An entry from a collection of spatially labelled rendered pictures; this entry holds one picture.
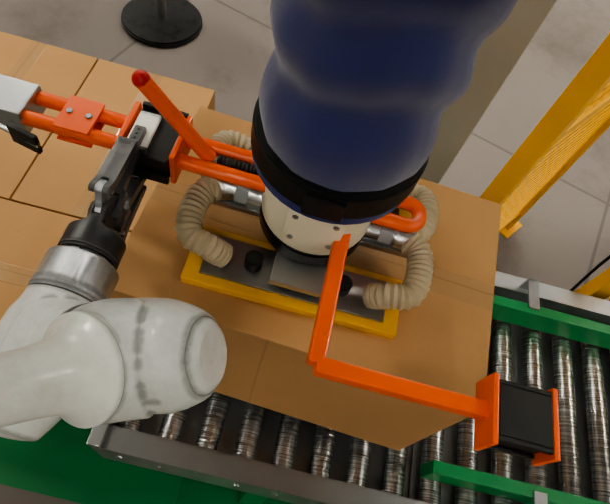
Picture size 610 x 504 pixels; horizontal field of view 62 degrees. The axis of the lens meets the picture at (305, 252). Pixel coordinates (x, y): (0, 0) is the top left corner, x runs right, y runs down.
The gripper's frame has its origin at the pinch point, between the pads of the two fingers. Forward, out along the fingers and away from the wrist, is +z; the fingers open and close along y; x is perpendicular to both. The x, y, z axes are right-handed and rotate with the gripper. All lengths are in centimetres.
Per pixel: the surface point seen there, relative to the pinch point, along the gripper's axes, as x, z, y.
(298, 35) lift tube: 19.8, -7.4, -29.8
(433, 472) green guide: 68, -24, 57
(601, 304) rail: 116, 34, 61
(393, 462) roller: 61, -22, 66
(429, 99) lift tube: 32.7, -8.3, -27.7
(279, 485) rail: 35, -33, 61
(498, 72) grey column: 74, 95, 41
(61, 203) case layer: -39, 23, 66
